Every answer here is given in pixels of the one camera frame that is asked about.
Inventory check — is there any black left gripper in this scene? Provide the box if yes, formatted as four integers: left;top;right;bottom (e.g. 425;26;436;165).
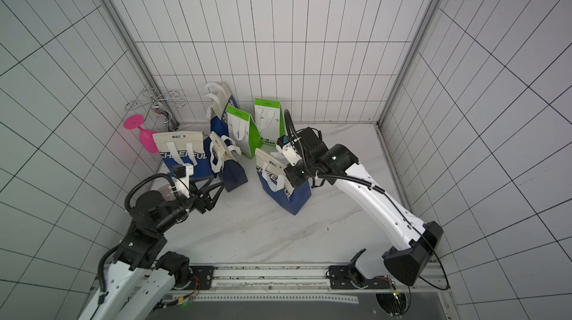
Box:
156;176;227;232

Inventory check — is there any blue beige takeout bag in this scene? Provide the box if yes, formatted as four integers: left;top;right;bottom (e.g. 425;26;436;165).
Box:
255;148;311;216

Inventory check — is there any navy beige small bag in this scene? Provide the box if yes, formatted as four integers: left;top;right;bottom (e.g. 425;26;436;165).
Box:
209;131;248;192

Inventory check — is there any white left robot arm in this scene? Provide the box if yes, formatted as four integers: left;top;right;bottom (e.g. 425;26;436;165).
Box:
80;173;224;319

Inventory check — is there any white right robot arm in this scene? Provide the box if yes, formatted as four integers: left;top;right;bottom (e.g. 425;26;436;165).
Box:
276;110;444;287

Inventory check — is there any large blue beige cheerful bag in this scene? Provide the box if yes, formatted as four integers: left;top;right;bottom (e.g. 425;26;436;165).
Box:
153;131;215;178

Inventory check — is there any green white bag right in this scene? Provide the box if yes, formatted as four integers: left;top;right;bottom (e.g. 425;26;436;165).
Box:
254;98;286;146

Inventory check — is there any green white bag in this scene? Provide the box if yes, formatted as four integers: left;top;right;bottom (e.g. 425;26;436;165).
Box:
254;98;286;146
226;105;262;159

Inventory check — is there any green white bag left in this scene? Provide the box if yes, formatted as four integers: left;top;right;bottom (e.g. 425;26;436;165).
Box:
226;105;262;159

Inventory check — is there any blue beige bag at back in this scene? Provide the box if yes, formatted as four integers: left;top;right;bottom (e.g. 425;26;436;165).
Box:
204;82;238;137

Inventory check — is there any glass dish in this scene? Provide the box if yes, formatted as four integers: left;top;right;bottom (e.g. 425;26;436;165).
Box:
157;185;177;202

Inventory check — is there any pink plastic goblet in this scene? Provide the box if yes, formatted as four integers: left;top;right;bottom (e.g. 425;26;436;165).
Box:
123;115;159;154

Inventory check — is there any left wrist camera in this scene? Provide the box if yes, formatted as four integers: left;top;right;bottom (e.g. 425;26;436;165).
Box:
172;164;194;198

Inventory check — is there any metal wire rack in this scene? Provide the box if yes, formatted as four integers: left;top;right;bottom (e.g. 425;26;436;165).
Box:
124;87;189;124

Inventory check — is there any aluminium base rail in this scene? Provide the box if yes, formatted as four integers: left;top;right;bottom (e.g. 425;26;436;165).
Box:
159;260;452;307

